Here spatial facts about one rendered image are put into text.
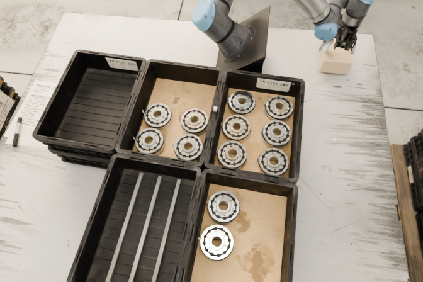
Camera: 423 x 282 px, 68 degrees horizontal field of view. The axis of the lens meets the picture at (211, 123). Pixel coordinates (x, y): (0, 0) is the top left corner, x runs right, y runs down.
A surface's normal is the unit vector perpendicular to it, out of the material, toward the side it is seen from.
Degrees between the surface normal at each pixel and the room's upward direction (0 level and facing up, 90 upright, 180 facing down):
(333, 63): 90
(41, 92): 0
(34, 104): 0
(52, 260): 0
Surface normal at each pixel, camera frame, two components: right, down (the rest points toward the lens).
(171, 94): -0.04, -0.47
